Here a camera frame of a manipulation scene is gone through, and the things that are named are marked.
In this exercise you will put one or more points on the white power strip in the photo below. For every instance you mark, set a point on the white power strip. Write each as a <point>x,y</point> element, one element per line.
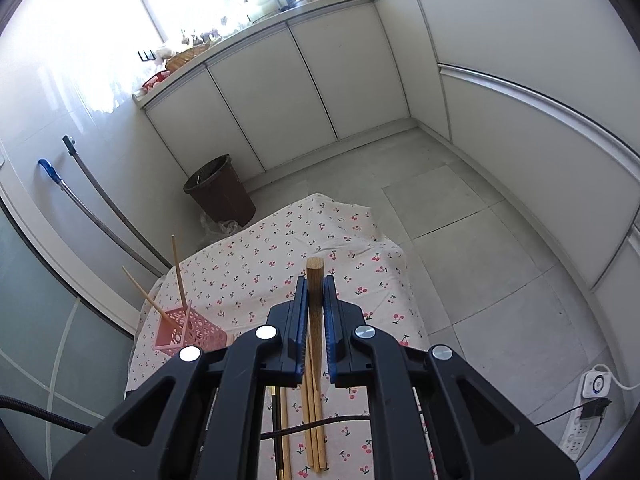
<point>575,435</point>

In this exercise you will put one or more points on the black plug adapter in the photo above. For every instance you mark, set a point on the black plug adapter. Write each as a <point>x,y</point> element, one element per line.
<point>595,408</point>

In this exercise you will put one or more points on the white kitchen cabinet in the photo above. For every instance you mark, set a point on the white kitchen cabinet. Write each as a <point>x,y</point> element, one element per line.
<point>525,60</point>
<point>280,80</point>

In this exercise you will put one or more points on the black wall hook rack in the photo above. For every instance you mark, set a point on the black wall hook rack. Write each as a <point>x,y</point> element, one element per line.
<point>145,55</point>

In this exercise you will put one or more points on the cherry print tablecloth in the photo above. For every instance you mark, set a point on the cherry print tablecloth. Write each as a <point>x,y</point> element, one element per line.
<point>280,245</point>

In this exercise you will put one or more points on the black chopstick with gold band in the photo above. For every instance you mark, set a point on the black chopstick with gold band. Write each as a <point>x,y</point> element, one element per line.
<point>276,430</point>

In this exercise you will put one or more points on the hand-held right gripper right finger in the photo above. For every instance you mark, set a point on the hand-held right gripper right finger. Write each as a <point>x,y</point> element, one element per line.
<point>328,320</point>

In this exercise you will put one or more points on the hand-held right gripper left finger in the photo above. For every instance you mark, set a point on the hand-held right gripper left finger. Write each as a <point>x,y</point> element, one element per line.
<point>301,320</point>

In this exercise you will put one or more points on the clear plastic bag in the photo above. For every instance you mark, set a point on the clear plastic bag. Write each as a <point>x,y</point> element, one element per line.
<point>220,230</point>

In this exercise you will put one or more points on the wicker basket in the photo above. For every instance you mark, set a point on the wicker basket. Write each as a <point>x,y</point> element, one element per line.
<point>187,56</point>

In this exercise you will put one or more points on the white timer plug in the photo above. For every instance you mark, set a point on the white timer plug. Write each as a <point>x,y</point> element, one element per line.
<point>597,384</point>

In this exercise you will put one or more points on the pink perforated chopstick basket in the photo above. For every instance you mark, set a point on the pink perforated chopstick basket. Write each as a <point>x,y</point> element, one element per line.
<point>172,327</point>

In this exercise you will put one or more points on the wooden chopstick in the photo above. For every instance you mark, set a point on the wooden chopstick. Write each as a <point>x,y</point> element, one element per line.
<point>180,275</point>
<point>145,294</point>
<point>315,280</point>
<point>322,440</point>
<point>285,430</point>

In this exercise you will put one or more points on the red plastic basket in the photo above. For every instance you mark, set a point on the red plastic basket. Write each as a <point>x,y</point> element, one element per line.
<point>156,79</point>

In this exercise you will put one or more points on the brown trash bin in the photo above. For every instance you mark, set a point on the brown trash bin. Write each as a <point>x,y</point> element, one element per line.
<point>220,190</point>

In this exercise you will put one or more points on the glass sliding door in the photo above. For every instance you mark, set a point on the glass sliding door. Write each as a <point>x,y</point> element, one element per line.
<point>30,310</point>

